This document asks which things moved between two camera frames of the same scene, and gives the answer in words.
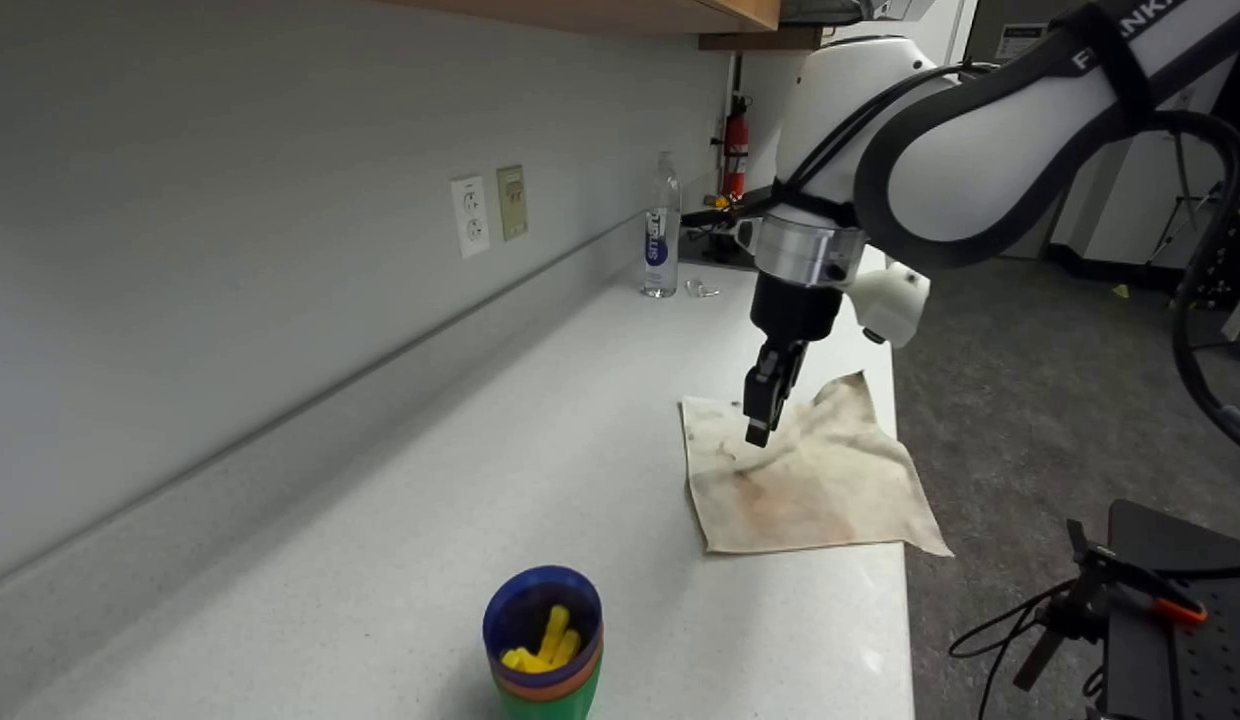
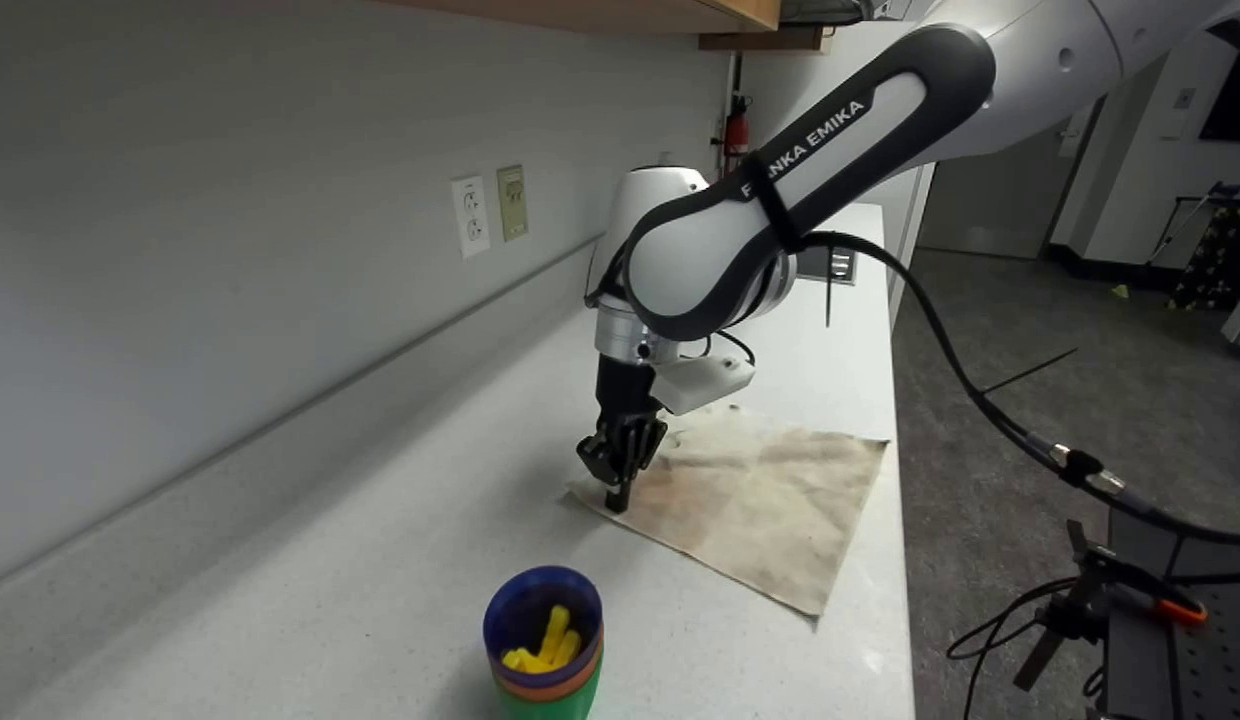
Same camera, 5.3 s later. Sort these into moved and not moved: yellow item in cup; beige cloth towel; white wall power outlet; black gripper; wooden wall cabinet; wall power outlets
Moved: black gripper; beige cloth towel
Not moved: yellow item in cup; wall power outlets; white wall power outlet; wooden wall cabinet
